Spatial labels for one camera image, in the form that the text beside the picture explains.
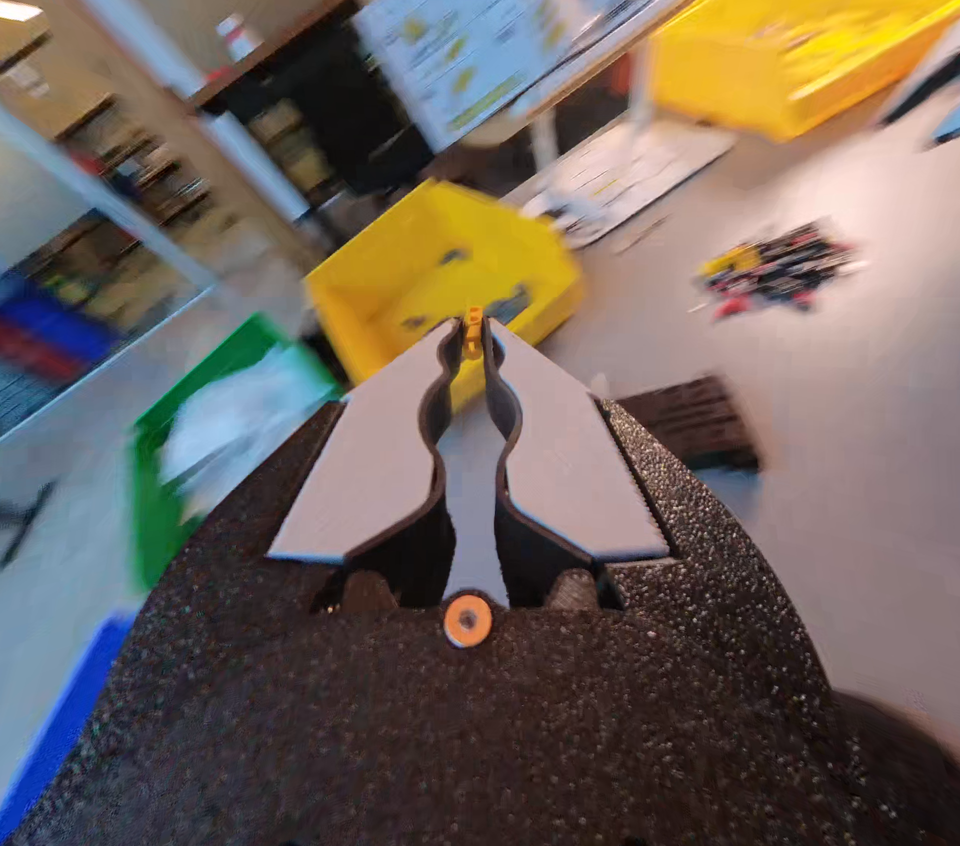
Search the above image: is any green storage bin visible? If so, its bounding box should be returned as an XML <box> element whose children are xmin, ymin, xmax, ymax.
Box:
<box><xmin>131</xmin><ymin>313</ymin><xmax>345</xmax><ymax>592</ymax></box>

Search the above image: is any blue storage bin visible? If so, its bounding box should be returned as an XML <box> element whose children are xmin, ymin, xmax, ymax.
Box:
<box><xmin>0</xmin><ymin>612</ymin><xmax>138</xmax><ymax>840</ymax></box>

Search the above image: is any grey desk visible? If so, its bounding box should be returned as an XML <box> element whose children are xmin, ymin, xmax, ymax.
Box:
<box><xmin>0</xmin><ymin>58</ymin><xmax>960</xmax><ymax>750</ymax></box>

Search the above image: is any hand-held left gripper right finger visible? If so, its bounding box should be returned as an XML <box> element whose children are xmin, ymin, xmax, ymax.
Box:
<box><xmin>482</xmin><ymin>317</ymin><xmax>671</xmax><ymax>562</ymax></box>

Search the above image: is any stack of storage drawers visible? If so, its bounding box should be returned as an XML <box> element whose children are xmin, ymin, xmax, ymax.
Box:
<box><xmin>0</xmin><ymin>264</ymin><xmax>125</xmax><ymax>438</ymax></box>

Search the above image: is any clear plastic bag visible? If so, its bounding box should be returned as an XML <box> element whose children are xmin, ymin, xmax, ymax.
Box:
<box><xmin>161</xmin><ymin>343</ymin><xmax>339</xmax><ymax>510</ymax></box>

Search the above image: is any yellow storage bin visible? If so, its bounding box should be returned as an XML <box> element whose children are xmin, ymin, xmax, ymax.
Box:
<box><xmin>648</xmin><ymin>0</ymin><xmax>960</xmax><ymax>144</ymax></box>
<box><xmin>303</xmin><ymin>178</ymin><xmax>586</xmax><ymax>412</ymax></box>

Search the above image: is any pile of small building pins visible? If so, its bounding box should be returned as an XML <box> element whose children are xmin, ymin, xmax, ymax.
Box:
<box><xmin>690</xmin><ymin>219</ymin><xmax>870</xmax><ymax>324</ymax></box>

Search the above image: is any heap of small black pieces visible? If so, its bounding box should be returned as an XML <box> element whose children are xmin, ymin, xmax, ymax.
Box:
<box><xmin>401</xmin><ymin>246</ymin><xmax>535</xmax><ymax>331</ymax></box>

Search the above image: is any sticker sheet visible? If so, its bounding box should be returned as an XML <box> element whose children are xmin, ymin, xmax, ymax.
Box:
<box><xmin>525</xmin><ymin>126</ymin><xmax>736</xmax><ymax>247</ymax></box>

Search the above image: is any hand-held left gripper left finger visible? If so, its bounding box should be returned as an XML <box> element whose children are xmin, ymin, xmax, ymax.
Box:
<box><xmin>267</xmin><ymin>319</ymin><xmax>460</xmax><ymax>566</ymax></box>

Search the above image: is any instruction booklet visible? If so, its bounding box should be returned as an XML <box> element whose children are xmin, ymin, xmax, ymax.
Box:
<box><xmin>352</xmin><ymin>0</ymin><xmax>759</xmax><ymax>151</ymax></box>

